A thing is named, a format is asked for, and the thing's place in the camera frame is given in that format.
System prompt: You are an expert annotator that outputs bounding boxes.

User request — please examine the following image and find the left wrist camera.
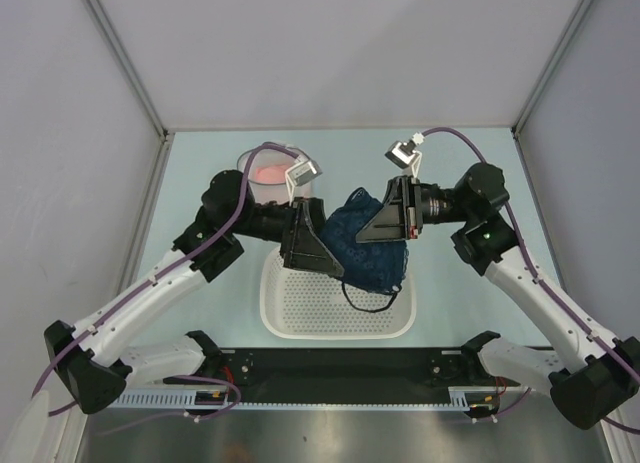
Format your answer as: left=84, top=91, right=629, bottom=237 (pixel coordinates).
left=285, top=155, right=322, bottom=203

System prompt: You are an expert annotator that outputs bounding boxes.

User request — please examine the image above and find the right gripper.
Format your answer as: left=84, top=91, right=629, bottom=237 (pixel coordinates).
left=354, top=175, right=474, bottom=244

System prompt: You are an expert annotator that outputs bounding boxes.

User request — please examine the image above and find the navy blue lace bra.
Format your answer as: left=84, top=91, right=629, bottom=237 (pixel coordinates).
left=320, top=187, right=409, bottom=314

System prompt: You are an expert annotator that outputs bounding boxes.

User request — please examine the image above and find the white perforated plastic basket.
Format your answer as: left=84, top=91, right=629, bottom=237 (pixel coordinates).
left=260, top=249, right=417, bottom=341

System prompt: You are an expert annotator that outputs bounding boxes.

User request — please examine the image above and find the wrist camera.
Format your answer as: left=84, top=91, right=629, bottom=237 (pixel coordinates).
left=285, top=155, right=322, bottom=203
left=385, top=133, right=425, bottom=178

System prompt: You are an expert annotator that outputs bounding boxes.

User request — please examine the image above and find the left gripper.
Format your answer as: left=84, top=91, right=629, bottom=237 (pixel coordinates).
left=229, top=197, right=350, bottom=277

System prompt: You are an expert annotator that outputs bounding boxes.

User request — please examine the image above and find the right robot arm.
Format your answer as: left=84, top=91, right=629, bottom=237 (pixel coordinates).
left=356, top=162, right=639, bottom=430

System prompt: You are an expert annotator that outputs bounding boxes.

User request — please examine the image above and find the white mesh laundry bag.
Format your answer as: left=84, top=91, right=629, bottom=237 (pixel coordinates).
left=237, top=143, right=321, bottom=204

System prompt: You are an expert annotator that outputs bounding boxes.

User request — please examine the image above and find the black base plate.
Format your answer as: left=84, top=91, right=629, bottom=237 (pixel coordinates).
left=164, top=346, right=521, bottom=392

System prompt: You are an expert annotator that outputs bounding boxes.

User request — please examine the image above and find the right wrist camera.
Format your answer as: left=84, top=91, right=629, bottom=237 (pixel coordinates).
left=385, top=133, right=425, bottom=178

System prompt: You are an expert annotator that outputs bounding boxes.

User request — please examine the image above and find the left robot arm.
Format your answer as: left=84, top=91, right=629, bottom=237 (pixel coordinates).
left=44, top=170, right=344, bottom=415

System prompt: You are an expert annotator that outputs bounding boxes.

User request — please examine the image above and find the white cable duct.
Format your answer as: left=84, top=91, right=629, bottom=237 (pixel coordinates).
left=108, top=388, right=498, bottom=412

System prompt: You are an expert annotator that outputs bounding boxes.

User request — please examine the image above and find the pink bra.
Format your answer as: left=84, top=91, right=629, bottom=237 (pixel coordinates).
left=253, top=164, right=289, bottom=185

